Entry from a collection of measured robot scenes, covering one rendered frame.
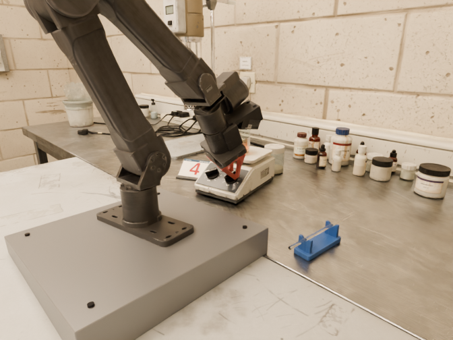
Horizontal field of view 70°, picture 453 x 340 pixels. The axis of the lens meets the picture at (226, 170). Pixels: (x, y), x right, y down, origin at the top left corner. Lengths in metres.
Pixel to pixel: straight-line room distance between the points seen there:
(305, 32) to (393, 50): 0.31
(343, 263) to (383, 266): 0.07
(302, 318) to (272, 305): 0.04
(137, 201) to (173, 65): 0.24
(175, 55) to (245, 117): 0.20
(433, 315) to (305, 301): 0.17
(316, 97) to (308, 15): 0.28
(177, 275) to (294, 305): 0.17
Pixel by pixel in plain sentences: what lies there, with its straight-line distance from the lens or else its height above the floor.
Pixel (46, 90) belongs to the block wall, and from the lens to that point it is 3.11.
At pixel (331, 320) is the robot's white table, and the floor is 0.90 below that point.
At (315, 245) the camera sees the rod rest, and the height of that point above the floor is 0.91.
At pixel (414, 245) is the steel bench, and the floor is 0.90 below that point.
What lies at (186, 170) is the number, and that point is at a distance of 0.94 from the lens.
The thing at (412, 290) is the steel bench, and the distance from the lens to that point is 0.58.
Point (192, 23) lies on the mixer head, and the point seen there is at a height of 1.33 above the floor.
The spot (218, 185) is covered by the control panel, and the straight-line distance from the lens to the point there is 0.78.
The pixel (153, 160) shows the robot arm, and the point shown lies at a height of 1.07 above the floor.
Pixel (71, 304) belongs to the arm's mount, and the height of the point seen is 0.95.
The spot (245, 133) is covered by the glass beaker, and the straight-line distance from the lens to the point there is 0.81.
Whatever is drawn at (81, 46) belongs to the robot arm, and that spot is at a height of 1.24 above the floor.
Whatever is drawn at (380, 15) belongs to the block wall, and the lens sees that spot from 1.16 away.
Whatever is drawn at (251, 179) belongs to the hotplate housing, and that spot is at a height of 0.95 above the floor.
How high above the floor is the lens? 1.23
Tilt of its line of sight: 20 degrees down
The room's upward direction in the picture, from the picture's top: straight up
